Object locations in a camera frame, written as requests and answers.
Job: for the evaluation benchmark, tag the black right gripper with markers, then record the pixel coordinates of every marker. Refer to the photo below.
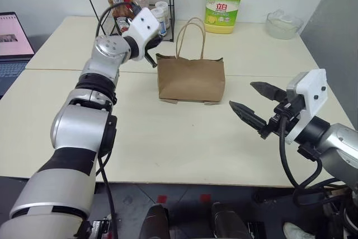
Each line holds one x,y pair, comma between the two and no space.
288,116

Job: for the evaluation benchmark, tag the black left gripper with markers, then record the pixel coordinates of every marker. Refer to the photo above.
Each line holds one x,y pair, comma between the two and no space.
155,42

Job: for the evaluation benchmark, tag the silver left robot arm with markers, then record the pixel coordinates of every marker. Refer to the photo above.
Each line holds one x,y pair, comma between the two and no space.
70,127

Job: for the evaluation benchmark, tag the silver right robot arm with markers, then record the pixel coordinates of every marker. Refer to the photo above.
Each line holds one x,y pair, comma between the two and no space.
335,149

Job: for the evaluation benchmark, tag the white capped spice jar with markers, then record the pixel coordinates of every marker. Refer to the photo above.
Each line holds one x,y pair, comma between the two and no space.
162,12
160,23

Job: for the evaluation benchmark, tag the ketchup bottle with white cap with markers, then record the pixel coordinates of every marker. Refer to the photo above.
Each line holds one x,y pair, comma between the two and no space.
120,18

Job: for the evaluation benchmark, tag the clear jar with pink contents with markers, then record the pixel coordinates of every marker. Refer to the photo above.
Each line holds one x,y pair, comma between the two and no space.
140,0

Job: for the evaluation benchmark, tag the clear glass bowl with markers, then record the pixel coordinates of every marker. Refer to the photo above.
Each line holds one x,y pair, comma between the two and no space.
283,25

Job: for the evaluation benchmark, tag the yellow dish soap jug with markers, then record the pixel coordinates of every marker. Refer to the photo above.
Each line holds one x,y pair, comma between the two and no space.
222,6

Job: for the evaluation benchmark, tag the dark rounded shape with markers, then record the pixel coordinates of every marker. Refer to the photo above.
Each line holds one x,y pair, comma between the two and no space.
228,222
154,222

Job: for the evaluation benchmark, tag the white shoe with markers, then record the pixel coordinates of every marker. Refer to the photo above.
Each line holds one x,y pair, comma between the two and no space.
296,230

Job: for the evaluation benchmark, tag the red floor tape square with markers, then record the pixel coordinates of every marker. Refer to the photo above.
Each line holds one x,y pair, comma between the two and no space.
161,199

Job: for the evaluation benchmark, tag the open laptop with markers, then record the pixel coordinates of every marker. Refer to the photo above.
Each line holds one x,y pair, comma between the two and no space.
12,46

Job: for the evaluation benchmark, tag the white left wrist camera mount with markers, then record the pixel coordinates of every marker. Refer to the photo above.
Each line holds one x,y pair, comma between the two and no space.
142,27

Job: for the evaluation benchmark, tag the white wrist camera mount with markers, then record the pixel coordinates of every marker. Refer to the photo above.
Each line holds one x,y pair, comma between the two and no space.
142,27
313,90

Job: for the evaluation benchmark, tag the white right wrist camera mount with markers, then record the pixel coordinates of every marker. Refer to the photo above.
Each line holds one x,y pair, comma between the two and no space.
313,90

